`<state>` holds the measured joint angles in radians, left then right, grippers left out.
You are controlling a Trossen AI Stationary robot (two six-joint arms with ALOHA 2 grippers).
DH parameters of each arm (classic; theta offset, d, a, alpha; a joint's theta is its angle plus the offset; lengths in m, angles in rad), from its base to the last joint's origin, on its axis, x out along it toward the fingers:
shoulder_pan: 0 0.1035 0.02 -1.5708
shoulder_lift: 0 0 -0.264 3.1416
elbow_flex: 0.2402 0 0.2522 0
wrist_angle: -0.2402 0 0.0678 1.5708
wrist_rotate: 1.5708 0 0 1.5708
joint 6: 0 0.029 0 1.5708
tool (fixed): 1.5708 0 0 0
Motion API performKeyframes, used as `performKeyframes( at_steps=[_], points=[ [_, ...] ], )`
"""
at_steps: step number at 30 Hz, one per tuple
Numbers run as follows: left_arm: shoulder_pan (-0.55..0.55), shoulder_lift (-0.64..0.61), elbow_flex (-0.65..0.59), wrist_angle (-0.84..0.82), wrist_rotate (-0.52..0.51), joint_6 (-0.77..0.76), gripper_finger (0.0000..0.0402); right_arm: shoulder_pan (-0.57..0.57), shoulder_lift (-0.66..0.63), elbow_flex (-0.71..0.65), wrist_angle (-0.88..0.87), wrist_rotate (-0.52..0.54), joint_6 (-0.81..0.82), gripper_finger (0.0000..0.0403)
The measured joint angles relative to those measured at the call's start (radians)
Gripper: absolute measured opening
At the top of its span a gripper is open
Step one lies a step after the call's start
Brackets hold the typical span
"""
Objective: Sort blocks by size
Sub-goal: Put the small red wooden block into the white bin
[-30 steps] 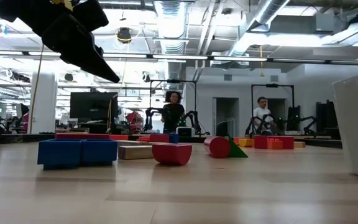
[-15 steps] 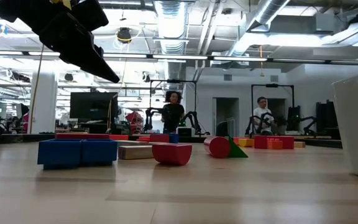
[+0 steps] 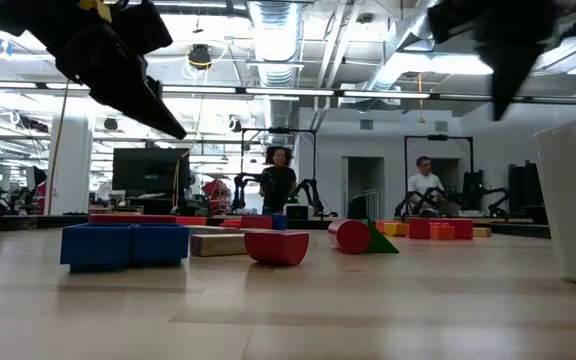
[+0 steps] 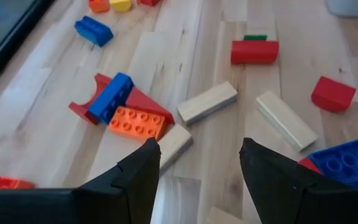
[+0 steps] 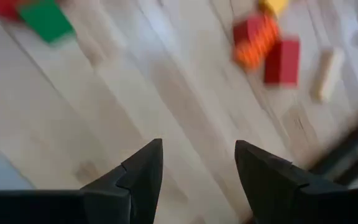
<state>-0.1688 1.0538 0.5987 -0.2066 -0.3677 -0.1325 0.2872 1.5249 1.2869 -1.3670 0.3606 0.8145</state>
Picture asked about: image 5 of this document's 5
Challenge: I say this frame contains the red rectangular block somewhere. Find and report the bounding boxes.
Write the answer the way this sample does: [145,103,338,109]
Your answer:
[263,37,301,87]

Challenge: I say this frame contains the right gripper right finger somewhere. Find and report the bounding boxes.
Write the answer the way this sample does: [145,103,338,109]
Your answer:
[234,139,351,224]

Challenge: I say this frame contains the short pale wooden block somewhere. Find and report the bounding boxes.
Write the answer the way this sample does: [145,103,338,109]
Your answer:
[309,47,345,104]

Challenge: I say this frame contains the green wedge block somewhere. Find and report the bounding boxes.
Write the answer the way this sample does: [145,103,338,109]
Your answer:
[17,0,76,45]

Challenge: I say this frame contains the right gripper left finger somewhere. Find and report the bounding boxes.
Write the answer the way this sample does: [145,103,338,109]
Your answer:
[79,138,165,224]

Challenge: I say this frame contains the yellow plastic brick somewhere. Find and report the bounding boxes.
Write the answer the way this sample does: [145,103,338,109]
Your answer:
[257,0,290,17]

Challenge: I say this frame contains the large orange plastic brick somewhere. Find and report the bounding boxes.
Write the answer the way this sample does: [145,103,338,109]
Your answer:
[232,14,280,72]

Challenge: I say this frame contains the red cylinder block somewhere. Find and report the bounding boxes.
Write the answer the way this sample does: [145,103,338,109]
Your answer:
[0,0,24,21]

